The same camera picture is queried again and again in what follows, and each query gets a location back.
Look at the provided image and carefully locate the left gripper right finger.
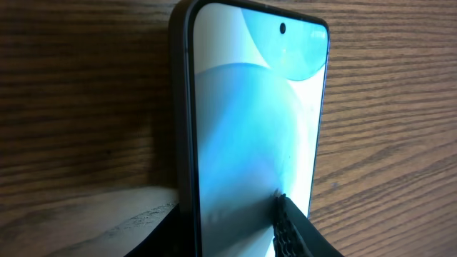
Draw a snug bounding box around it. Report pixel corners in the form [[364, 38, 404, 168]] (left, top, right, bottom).
[[272, 194, 343, 257]]

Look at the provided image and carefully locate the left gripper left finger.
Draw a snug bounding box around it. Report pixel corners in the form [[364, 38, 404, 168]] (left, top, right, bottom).
[[125, 204, 195, 257]]

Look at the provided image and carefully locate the blue Galaxy smartphone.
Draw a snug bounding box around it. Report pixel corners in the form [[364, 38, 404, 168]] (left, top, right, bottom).
[[169, 1, 331, 256]]

